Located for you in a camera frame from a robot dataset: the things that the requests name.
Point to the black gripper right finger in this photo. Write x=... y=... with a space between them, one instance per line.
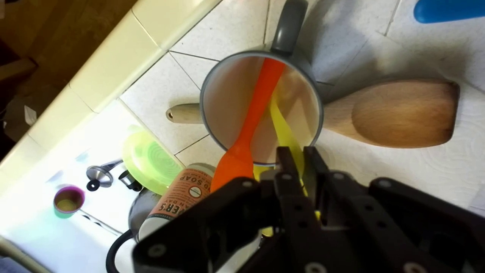
x=399 y=229

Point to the yellow spoon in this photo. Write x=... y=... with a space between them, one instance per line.
x=285 y=138

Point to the small pink cup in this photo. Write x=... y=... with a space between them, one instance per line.
x=67 y=200

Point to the wooden spatula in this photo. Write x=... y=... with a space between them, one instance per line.
x=401 y=114

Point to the blue plastic knife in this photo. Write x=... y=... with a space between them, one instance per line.
x=440 y=10

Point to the orange label bottle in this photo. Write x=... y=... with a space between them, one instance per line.
x=191 y=185

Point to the black sink strainer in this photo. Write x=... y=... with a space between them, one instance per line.
x=101 y=176

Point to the orange spoon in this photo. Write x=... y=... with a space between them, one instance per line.
x=238 y=159

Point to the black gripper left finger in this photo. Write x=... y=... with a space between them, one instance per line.
x=204 y=238

